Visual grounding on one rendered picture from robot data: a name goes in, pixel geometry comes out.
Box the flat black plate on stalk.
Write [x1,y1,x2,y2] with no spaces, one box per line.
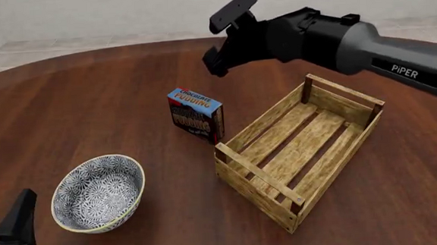
[207,0,262,36]

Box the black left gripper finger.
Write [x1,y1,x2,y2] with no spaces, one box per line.
[0,187,41,245]

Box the chocolate pudding box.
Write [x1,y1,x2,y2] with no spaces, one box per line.
[165,83,228,149]

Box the blue white patterned bowl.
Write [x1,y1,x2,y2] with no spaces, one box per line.
[47,152,150,237]

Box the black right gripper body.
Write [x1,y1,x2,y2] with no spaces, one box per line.
[220,18,277,69]

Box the wooden slat tray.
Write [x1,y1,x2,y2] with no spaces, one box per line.
[209,68,395,240]

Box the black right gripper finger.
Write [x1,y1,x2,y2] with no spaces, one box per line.
[213,50,240,79]
[202,44,225,75]

